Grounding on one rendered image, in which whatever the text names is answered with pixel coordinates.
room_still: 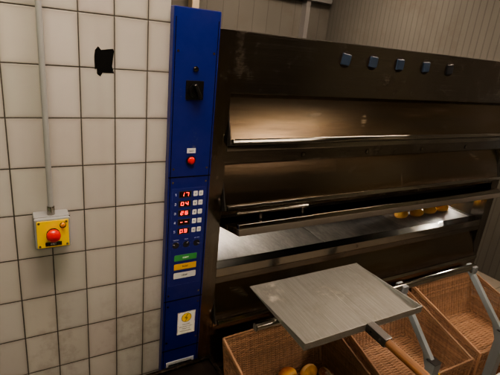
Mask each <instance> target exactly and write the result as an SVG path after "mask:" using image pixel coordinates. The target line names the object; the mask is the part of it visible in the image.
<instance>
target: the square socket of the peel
mask: <svg viewBox="0 0 500 375"><path fill-rule="evenodd" d="M365 331H366V332H367V333H368V334H369V335H370V336H371V337H372V338H373V339H375V340H376V341H377V342H378V343H379V344H380V345H381V346H382V347H386V346H385V343H386V342H387V341H388V340H389V339H391V340H392V337H391V336H390V335H388V334H387V333H386V332H385V331H384V330H383V329H382V328H381V327H380V326H379V325H377V324H376V323H375V322H374V321H372V322H369V323H367V325H366V328H365Z"/></svg>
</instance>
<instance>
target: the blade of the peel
mask: <svg viewBox="0 0 500 375"><path fill-rule="evenodd" d="M250 288H251V289H252V290H253V292H254V293H255V294H256V295H257V297H258V298H259V299H260V300H261V301H262V302H263V303H264V304H265V305H266V307H267V308H268V309H269V311H270V312H271V313H272V314H273V315H274V317H276V319H277V320H278V321H279V322H280V323H281V324H282V326H283V327H284V328H285V329H286V331H287V332H288V333H289V334H290V335H291V337H293V339H294V340H295V341H296V342H297V343H298V344H299V346H300V347H301V348H302V349H303V351H305V350H309V349H311V348H314V347H318V346H320V345H323V344H326V343H329V342H333V341H335V340H338V339H342V338H344V337H347V336H351V335H353V334H356V333H360V332H363V331H365V328H366V325H367V323H369V322H372V321H374V322H375V323H376V324H377V325H379V326H381V325H384V324H387V323H390V322H392V321H396V320H399V319H401V318H405V317H408V316H410V315H414V314H417V313H421V310H422V308H423V306H422V305H420V304H418V303H417V302H416V301H414V300H412V299H411V298H410V297H408V296H407V295H404V294H403V293H401V292H400V291H399V290H397V289H395V288H394V287H393V286H391V285H389V284H388V283H386V282H385V281H383V280H382V279H380V278H378V277H377V276H376V275H374V274H372V273H371V272H369V271H368V270H367V269H365V268H363V267H361V266H360V265H359V264H358V263H353V264H349V265H346V266H340V267H336V268H332V269H325V270H322V271H318V272H312V273H309V274H305V275H299V276H295V277H291V278H285V279H281V280H278V281H272V282H268V283H262V284H258V285H254V286H250Z"/></svg>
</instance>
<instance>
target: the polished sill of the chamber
mask: <svg viewBox="0 0 500 375"><path fill-rule="evenodd" d="M480 221H481V219H479V218H477V217H474V216H469V217H461V218H457V219H449V220H445V221H440V222H433V223H428V224H424V225H416V226H412V227H407V228H399V229H395V230H390V231H383V232H378V233H374V234H366V235H362V236H357V237H349V238H345V239H340V240H333V241H328V242H324V243H316V244H312V245H307V246H299V247H295V248H290V249H283V250H278V251H271V252H266V253H262V254H254V255H249V256H245V257H237V258H233V259H228V260H221V261H217V271H216V278H217V277H221V276H225V275H232V274H236V273H240V272H247V271H251V270H255V269H262V268H266V267H270V266H276V265H281V264H285V263H291V262H295V261H299V260H306V259H310V258H314V257H321V256H325V255H329V254H336V253H340V252H344V251H351V250H355V249H362V248H366V247H370V246H377V245H381V244H385V243H392V242H397V241H401V240H407V239H411V238H415V237H422V236H426V235H430V234H437V233H441V232H445V231H452V230H456V229H460V228H467V227H471V226H475V225H479V223H480Z"/></svg>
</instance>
